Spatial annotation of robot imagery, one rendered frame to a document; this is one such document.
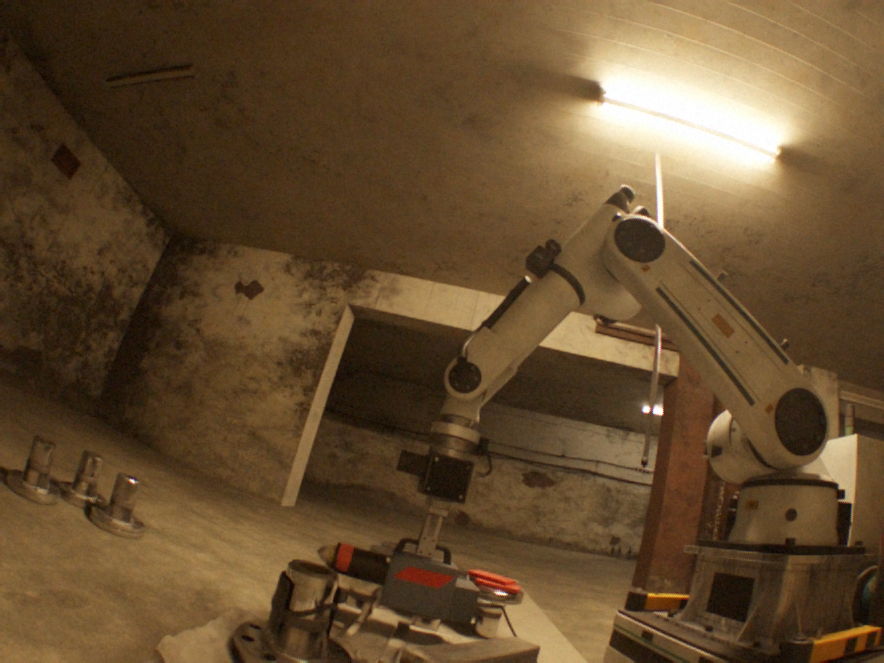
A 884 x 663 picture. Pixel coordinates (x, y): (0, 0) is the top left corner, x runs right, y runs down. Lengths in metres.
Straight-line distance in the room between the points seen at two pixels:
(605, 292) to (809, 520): 1.04
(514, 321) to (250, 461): 4.15
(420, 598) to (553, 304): 1.02
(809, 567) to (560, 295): 1.20
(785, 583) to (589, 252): 1.24
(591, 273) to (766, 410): 0.74
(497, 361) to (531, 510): 8.76
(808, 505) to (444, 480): 1.14
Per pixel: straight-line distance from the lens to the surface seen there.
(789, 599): 1.44
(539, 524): 10.10
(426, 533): 1.38
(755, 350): 1.49
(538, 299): 1.48
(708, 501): 5.32
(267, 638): 1.01
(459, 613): 1.42
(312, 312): 5.37
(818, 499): 1.56
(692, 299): 1.46
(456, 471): 1.31
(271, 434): 5.11
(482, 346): 1.41
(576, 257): 1.56
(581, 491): 10.29
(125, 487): 2.08
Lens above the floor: 0.62
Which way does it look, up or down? 20 degrees up
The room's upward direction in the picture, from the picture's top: 15 degrees clockwise
